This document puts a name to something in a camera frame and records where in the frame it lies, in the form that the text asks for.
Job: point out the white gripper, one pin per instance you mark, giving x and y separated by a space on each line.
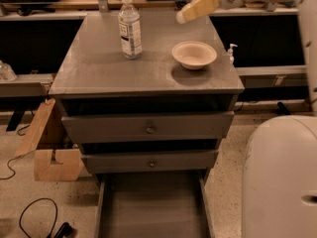
199 7

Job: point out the clear plastic water bottle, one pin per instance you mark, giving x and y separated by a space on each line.
130 30

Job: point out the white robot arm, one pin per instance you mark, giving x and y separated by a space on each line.
280 166

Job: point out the small pump dispenser bottle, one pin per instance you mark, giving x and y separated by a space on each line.
230 53

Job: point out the grey drawer cabinet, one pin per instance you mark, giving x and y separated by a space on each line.
96 79

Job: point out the grey top drawer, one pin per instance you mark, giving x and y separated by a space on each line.
147 127

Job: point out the grey middle drawer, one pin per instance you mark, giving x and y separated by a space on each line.
150 161

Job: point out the grey open bottom drawer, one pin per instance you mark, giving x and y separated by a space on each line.
153 205

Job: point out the white paper bowl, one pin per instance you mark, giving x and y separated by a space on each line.
194 55

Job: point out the black table leg base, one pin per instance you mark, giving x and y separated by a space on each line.
282 109

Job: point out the notched wooden block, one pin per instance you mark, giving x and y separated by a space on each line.
57 165

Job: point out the clear plastic container left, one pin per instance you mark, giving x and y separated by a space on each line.
6 72

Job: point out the wooden board leaning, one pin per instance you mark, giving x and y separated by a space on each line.
34 134

